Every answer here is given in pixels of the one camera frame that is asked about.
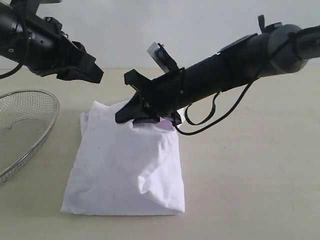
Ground white t-shirt red logo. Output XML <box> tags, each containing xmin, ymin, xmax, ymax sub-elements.
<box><xmin>60</xmin><ymin>101</ymin><xmax>186</xmax><ymax>216</ymax></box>

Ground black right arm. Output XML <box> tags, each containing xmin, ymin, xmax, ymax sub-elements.
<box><xmin>115</xmin><ymin>24</ymin><xmax>320</xmax><ymax>124</ymax></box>

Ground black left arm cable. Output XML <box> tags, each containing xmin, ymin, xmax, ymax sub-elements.
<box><xmin>0</xmin><ymin>0</ymin><xmax>31</xmax><ymax>80</ymax></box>

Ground silver wire mesh basket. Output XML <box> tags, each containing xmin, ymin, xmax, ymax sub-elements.
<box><xmin>0</xmin><ymin>89</ymin><xmax>60</xmax><ymax>184</ymax></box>

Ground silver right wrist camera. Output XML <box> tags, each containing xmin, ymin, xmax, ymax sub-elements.
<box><xmin>147</xmin><ymin>42</ymin><xmax>179</xmax><ymax>74</ymax></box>

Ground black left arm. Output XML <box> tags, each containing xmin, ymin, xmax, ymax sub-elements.
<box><xmin>0</xmin><ymin>0</ymin><xmax>104</xmax><ymax>84</ymax></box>

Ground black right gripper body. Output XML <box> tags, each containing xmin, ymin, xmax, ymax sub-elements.
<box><xmin>124</xmin><ymin>69</ymin><xmax>188</xmax><ymax>125</ymax></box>

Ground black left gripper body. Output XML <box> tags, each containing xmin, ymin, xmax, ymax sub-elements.
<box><xmin>22</xmin><ymin>16</ymin><xmax>97</xmax><ymax>77</ymax></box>

